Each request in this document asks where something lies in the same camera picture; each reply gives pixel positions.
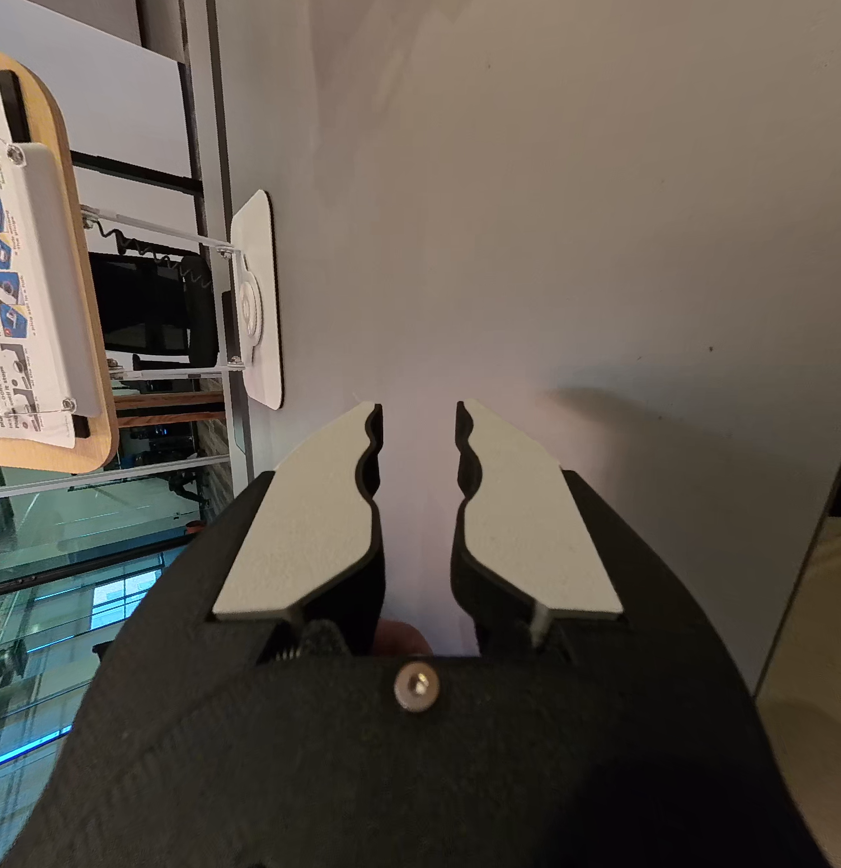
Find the white document stand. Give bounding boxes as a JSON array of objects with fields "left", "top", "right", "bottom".
[{"left": 7, "top": 142, "right": 286, "bottom": 416}]

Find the wooden board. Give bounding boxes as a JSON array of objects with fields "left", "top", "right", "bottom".
[{"left": 0, "top": 49, "right": 119, "bottom": 474}]

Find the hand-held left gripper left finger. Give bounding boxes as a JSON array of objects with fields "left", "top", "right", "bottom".
[{"left": 211, "top": 401, "right": 387, "bottom": 655}]

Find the black office chair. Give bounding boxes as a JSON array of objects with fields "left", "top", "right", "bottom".
[{"left": 88, "top": 252, "right": 221, "bottom": 370}]

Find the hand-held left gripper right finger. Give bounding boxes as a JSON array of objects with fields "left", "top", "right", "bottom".
[{"left": 451, "top": 400, "right": 625, "bottom": 655}]

